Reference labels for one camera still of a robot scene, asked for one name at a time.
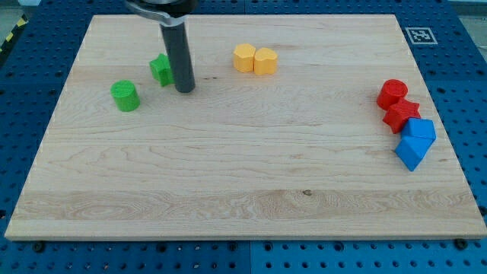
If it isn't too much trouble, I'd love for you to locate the red cylinder block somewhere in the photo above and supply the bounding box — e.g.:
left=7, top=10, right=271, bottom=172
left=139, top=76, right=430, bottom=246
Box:
left=377, top=79, right=408, bottom=110

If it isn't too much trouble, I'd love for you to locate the blue pentagon block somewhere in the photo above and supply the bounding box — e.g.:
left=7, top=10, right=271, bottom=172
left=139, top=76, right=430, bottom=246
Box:
left=401, top=117, right=437, bottom=141

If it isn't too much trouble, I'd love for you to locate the blue cube block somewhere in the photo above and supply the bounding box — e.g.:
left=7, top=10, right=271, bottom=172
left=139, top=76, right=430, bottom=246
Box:
left=395, top=136, right=434, bottom=171

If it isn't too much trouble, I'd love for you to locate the black robot arm flange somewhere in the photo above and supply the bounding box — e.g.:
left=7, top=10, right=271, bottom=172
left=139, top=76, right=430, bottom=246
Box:
left=124, top=0, right=199, bottom=27

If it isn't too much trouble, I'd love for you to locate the yellow black hazard tape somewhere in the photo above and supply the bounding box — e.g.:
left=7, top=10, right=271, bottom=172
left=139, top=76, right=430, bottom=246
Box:
left=1, top=14, right=29, bottom=54

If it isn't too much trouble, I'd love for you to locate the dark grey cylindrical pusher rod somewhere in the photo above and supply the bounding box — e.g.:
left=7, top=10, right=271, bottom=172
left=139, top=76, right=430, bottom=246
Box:
left=161, top=23, right=196, bottom=93

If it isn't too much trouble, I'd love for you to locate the light wooden board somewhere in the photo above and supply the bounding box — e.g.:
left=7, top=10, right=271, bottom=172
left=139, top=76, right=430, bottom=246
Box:
left=5, top=14, right=486, bottom=241

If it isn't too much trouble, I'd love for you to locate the yellow pentagon block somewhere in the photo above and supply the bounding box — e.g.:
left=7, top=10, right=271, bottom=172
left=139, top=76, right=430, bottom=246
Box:
left=233, top=43, right=256, bottom=72

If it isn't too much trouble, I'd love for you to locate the green cylinder block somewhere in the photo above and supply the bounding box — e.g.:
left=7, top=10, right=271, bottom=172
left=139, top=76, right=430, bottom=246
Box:
left=110, top=80, right=140, bottom=112

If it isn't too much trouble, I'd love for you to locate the red star block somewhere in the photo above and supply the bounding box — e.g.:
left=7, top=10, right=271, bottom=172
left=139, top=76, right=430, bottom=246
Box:
left=383, top=98, right=421, bottom=134

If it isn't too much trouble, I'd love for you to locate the yellow heart block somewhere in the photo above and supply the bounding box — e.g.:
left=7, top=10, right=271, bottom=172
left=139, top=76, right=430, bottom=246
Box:
left=253, top=47, right=279, bottom=75

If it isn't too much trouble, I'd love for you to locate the green star block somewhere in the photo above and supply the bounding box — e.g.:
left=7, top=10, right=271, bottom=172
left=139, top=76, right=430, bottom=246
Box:
left=149, top=54, right=174, bottom=87

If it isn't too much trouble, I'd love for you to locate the white fiducial marker tag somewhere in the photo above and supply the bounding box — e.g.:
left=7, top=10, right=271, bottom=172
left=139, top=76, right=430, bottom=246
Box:
left=405, top=27, right=438, bottom=45

